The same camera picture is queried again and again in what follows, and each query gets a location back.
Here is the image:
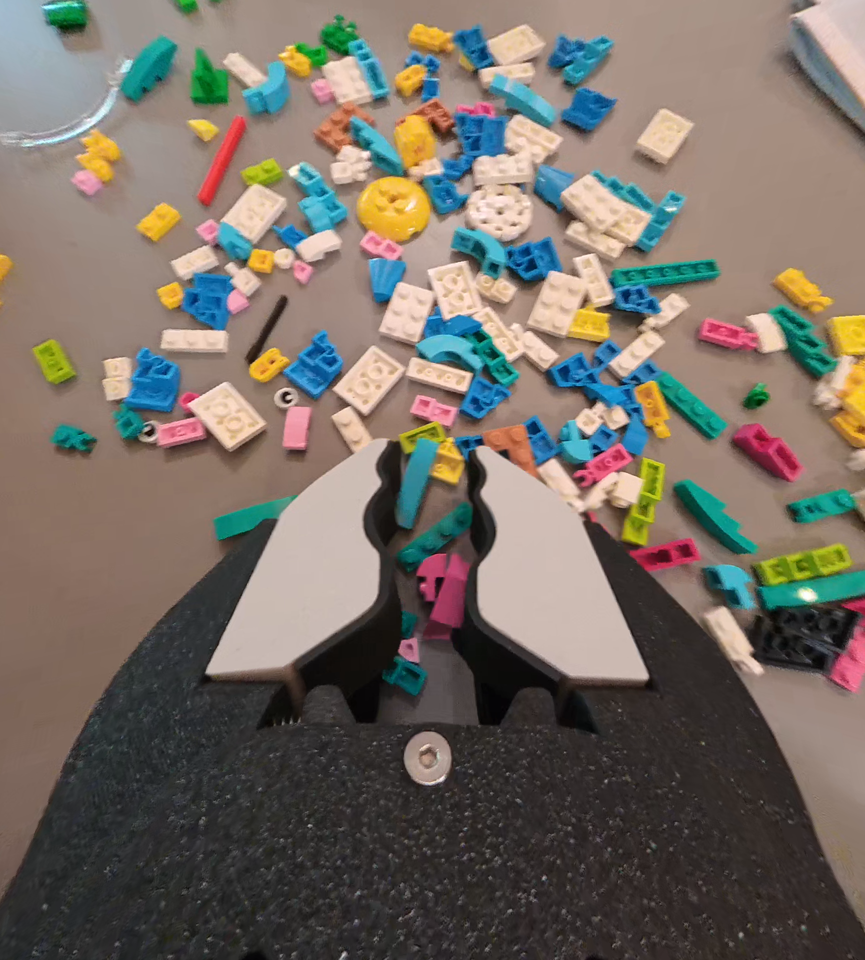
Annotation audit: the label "black lego plate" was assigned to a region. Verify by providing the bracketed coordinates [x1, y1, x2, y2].
[745, 603, 862, 673]

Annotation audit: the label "green lego leaf piece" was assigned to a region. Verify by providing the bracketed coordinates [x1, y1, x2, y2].
[189, 48, 230, 107]

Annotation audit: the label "black lego rod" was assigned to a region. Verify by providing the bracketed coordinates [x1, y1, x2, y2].
[244, 293, 290, 365]

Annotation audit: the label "white instruction booklet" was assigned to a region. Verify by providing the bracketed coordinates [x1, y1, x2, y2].
[788, 0, 865, 186]

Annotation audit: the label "yellow round lego plate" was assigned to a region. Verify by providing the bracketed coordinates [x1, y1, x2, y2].
[355, 176, 433, 244]

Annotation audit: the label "teal curved lego brick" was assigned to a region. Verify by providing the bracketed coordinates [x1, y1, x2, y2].
[118, 35, 179, 103]

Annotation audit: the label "long teal lego plate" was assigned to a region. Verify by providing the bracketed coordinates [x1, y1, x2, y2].
[212, 494, 299, 542]

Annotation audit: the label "lime lego plate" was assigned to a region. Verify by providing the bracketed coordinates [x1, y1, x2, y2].
[32, 338, 78, 386]

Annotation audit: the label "clear curved plastic piece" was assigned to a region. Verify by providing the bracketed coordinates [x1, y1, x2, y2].
[0, 57, 134, 149]

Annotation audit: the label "red lego bar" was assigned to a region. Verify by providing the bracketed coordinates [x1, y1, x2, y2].
[197, 114, 248, 207]

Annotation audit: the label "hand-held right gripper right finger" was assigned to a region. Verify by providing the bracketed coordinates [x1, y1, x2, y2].
[451, 446, 653, 727]

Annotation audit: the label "yellow stacked lego studs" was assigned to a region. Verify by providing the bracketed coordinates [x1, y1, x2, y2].
[75, 128, 123, 184]

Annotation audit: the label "white round lego plate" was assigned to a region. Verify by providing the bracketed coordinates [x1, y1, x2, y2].
[464, 183, 534, 243]

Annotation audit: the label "pile of lego bricks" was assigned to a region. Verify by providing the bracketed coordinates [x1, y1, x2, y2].
[31, 0, 865, 695]

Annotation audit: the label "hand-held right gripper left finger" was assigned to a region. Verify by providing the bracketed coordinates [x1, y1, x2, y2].
[205, 438, 405, 726]

